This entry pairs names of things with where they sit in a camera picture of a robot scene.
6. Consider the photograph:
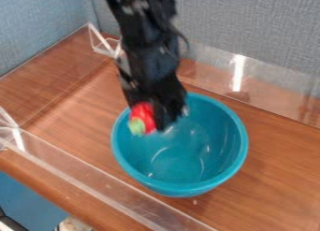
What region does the red toy strawberry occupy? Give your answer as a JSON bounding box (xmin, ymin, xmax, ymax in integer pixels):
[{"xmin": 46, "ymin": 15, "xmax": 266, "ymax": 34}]
[{"xmin": 128, "ymin": 102, "xmax": 156, "ymax": 136}]

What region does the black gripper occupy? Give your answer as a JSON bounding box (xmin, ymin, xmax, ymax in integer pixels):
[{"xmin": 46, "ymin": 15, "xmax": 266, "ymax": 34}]
[{"xmin": 116, "ymin": 47, "xmax": 186, "ymax": 132}]

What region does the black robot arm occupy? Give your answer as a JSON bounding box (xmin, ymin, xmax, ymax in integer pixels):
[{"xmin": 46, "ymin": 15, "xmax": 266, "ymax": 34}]
[{"xmin": 104, "ymin": 0, "xmax": 186, "ymax": 131}]

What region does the blue plastic bowl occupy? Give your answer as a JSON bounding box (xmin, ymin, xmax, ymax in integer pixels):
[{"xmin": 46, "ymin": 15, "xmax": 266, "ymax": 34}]
[{"xmin": 109, "ymin": 93, "xmax": 248, "ymax": 197}]

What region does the clear acrylic barrier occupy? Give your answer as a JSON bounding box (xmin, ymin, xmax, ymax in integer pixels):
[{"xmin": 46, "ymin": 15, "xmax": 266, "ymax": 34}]
[
  {"xmin": 179, "ymin": 42, "xmax": 320, "ymax": 129},
  {"xmin": 0, "ymin": 130, "xmax": 216, "ymax": 231}
]

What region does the clear acrylic back barrier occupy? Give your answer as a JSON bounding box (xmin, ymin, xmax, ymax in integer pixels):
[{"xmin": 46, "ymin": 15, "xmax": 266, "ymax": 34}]
[{"xmin": 179, "ymin": 42, "xmax": 320, "ymax": 129}]

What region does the clear acrylic left bracket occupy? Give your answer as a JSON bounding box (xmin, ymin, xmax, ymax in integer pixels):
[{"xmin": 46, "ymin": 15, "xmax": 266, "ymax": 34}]
[{"xmin": 0, "ymin": 107, "xmax": 25, "ymax": 151}]

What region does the clear acrylic corner bracket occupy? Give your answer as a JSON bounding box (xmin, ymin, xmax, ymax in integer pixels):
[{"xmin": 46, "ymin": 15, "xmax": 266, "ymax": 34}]
[{"xmin": 86, "ymin": 23, "xmax": 124, "ymax": 59}]

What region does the clear acrylic front barrier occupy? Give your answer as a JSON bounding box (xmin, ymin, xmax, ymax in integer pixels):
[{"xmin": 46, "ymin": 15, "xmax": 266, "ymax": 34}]
[{"xmin": 0, "ymin": 130, "xmax": 216, "ymax": 231}]

